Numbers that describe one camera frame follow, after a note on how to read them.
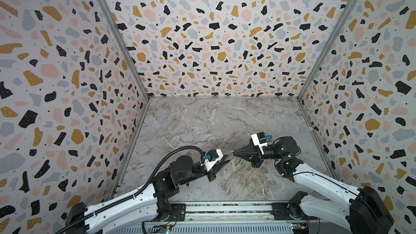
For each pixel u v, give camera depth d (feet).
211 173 1.88
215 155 1.75
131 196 1.55
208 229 2.31
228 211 2.50
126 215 1.55
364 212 1.31
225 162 2.08
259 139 1.80
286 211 2.40
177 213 2.41
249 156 2.02
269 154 2.02
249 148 2.01
